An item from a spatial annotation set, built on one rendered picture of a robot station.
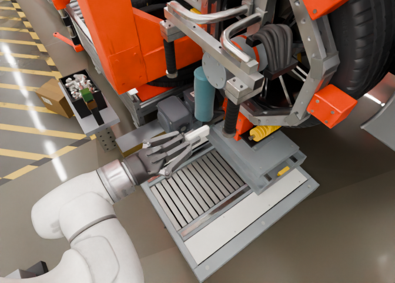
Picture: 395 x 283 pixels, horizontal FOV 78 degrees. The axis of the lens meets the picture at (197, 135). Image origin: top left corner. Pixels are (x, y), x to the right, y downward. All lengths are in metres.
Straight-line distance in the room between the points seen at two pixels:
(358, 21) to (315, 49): 0.11
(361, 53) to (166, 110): 0.88
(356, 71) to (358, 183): 1.10
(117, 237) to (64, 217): 0.11
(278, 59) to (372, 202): 1.29
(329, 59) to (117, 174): 0.59
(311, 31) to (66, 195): 0.67
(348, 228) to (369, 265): 0.18
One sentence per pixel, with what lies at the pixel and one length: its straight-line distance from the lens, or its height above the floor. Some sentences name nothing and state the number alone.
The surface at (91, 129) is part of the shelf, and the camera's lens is 1.26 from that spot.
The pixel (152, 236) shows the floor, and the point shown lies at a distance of 1.42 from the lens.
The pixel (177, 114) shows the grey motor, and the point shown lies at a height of 0.41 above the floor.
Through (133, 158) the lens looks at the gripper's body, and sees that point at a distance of 0.60.
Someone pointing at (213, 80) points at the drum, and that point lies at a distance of 0.84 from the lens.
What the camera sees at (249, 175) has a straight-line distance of 1.39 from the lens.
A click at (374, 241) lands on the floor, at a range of 1.68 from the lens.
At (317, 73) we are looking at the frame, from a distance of 0.73.
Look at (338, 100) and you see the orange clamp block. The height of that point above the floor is 0.88.
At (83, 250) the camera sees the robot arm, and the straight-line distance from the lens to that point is 0.53.
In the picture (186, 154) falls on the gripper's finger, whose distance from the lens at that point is 0.61.
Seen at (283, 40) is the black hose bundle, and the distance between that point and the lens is 0.65.
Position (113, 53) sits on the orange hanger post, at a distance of 1.13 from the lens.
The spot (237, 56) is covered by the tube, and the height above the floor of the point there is 1.01.
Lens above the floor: 1.36
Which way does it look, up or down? 53 degrees down
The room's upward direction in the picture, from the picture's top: straight up
